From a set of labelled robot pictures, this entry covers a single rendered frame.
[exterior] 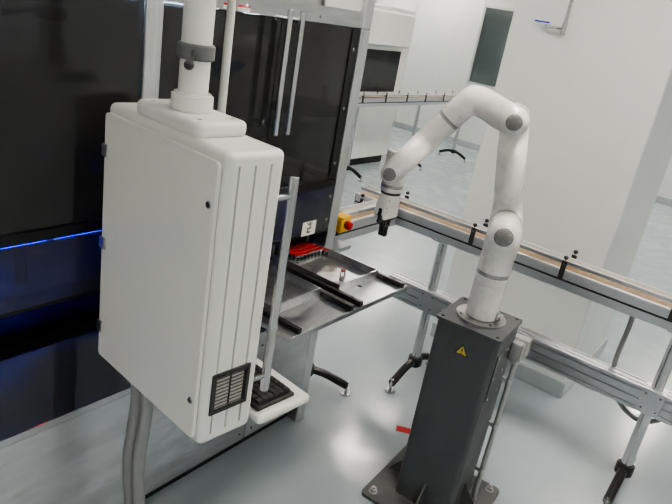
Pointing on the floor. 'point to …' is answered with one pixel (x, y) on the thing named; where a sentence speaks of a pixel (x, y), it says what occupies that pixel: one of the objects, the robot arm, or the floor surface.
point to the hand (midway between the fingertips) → (383, 230)
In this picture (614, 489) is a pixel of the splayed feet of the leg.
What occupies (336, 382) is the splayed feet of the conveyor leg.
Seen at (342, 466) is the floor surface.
